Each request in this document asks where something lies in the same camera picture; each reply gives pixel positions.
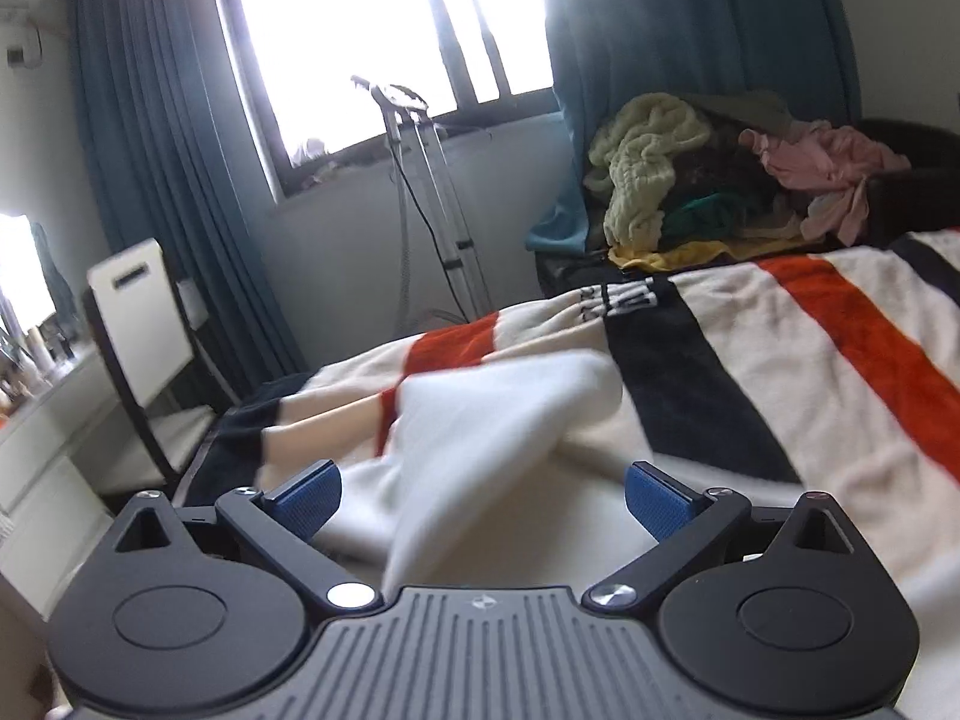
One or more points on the white desk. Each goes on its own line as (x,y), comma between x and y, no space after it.
(45,457)

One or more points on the dark patterned clothes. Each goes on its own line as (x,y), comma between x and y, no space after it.
(720,165)

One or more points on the dark framed window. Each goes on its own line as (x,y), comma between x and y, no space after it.
(360,30)

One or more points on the olive garment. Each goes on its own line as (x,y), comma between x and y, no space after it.
(750,112)

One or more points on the black sofa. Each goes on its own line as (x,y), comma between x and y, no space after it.
(922,195)

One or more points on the lit vanity mirror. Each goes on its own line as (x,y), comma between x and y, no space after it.
(22,270)

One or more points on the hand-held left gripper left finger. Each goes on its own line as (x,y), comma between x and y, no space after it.
(306,499)

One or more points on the group of cosmetic bottles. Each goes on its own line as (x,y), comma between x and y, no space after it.
(37,360)

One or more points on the garment steamer stand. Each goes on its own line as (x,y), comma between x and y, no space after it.
(459,264)

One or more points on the striped blanket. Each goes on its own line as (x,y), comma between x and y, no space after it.
(787,360)

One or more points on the green garment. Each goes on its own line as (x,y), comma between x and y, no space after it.
(705,214)

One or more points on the yellow-green knitted blanket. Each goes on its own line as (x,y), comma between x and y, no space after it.
(645,157)

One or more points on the white pants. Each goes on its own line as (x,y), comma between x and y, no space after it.
(487,450)

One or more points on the yellow cloth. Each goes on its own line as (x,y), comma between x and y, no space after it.
(675,257)

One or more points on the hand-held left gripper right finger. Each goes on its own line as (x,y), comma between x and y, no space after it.
(660,499)

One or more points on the white chair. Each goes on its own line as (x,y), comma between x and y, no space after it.
(139,315)

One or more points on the wall socket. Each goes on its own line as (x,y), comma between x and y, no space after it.
(15,56)

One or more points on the pink garment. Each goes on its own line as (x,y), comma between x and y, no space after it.
(825,157)

